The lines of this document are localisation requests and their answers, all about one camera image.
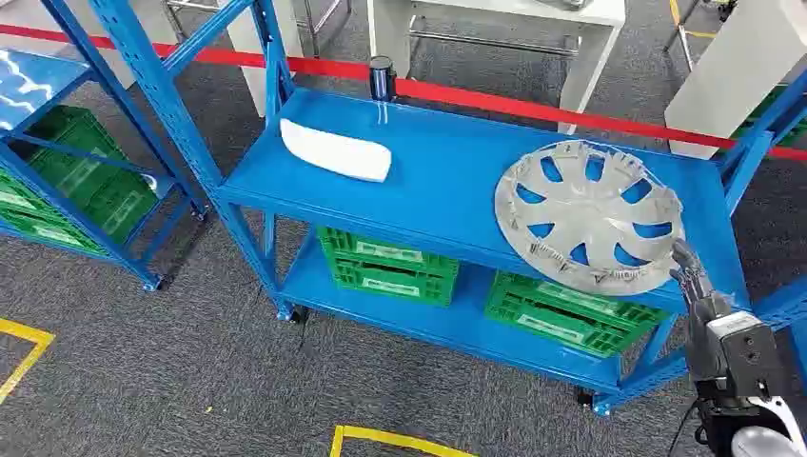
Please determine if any silver wheel hubcap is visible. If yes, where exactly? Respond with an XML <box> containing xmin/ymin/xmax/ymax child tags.
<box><xmin>493</xmin><ymin>139</ymin><xmax>686</xmax><ymax>298</ymax></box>

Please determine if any black barrier post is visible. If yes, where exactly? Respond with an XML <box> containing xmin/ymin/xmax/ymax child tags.
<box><xmin>368</xmin><ymin>55</ymin><xmax>399</xmax><ymax>104</ymax></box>

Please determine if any blue metal shelf rack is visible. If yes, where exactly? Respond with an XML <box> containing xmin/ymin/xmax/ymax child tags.
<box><xmin>88</xmin><ymin>0</ymin><xmax>807</xmax><ymax>419</ymax></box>
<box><xmin>0</xmin><ymin>0</ymin><xmax>210</xmax><ymax>293</ymax></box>

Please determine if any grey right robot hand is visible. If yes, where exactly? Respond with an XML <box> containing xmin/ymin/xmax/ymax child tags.
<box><xmin>669</xmin><ymin>238</ymin><xmax>734</xmax><ymax>381</ymax></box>

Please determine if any steel frame table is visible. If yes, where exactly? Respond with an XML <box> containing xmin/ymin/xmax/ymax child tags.
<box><xmin>162</xmin><ymin>0</ymin><xmax>354</xmax><ymax>59</ymax></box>

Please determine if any red barrier belt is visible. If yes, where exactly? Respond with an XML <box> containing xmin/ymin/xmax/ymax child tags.
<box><xmin>0</xmin><ymin>24</ymin><xmax>807</xmax><ymax>164</ymax></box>

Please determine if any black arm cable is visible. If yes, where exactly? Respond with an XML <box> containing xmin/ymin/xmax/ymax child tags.
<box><xmin>666</xmin><ymin>398</ymin><xmax>702</xmax><ymax>457</ymax></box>

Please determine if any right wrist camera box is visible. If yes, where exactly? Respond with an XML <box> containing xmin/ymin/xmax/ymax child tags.
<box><xmin>704</xmin><ymin>310</ymin><xmax>786</xmax><ymax>400</ymax></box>

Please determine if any white plastic cover part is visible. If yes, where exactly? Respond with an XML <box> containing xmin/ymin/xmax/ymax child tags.
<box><xmin>279</xmin><ymin>117</ymin><xmax>393</xmax><ymax>184</ymax></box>

